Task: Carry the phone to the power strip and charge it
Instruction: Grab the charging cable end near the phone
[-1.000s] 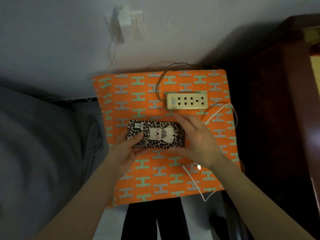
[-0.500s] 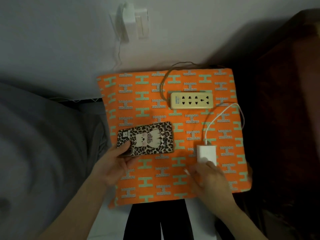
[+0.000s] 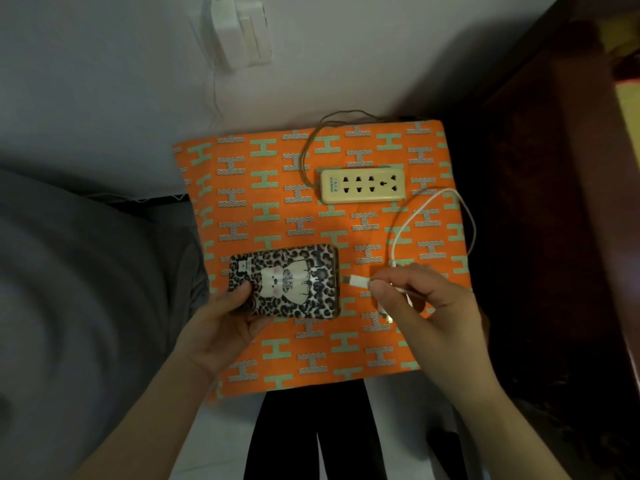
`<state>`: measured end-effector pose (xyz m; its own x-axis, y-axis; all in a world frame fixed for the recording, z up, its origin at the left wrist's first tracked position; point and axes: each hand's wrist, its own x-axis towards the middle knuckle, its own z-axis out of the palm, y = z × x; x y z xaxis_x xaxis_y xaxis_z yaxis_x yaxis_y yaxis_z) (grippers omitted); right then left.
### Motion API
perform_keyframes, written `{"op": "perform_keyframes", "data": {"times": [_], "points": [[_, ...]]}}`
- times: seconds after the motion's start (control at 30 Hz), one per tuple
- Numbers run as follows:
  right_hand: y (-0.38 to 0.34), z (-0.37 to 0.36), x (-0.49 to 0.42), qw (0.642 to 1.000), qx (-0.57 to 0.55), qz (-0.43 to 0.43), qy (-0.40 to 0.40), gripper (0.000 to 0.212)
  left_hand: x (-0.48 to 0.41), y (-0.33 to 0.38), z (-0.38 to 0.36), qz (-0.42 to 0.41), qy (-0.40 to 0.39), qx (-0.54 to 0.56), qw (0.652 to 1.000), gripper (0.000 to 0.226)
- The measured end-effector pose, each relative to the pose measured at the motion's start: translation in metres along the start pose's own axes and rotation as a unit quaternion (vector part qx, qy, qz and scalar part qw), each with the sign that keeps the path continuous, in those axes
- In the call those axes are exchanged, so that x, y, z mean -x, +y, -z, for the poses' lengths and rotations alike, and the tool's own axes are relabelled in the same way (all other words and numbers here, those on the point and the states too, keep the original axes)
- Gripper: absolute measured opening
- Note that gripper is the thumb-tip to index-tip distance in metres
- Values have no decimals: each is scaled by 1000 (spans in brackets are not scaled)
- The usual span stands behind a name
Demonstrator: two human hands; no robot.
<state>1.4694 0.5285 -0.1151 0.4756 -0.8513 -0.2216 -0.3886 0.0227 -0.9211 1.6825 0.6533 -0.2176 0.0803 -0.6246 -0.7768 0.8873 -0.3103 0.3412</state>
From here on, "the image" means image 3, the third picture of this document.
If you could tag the person's right forearm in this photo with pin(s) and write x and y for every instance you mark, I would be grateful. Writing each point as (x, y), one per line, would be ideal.
(505, 434)

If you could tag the white wall socket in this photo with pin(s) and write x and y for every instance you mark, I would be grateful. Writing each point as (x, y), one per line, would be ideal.
(256, 32)

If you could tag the person's black trousers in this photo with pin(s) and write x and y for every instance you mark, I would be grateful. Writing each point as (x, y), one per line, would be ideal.
(310, 434)

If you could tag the phone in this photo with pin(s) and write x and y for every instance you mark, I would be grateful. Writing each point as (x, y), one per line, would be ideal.
(295, 282)

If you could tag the white wall charger adapter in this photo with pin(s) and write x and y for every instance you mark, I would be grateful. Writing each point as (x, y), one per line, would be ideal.
(227, 32)

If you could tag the person's right thumb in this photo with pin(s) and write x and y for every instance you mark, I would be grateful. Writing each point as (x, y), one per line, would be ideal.
(392, 302)

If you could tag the person's right hand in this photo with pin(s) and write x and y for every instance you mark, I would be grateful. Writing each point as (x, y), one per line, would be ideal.
(450, 329)

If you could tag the person's left thumb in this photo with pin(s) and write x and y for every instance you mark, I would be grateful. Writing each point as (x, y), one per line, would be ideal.
(241, 297)

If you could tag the grey bedding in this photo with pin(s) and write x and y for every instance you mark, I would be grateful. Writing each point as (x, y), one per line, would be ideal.
(85, 304)

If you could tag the orange patterned cloth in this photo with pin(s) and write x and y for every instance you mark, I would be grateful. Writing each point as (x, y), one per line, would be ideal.
(280, 204)

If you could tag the person's left hand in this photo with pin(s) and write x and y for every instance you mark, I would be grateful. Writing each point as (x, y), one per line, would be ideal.
(215, 334)

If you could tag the dark wooden furniture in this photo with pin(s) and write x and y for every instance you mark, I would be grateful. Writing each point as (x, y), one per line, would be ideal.
(560, 219)

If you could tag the beige power strip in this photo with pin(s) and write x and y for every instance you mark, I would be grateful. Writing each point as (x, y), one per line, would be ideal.
(362, 184)

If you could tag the person's left forearm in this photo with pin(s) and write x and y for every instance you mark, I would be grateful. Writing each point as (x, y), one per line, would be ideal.
(150, 424)

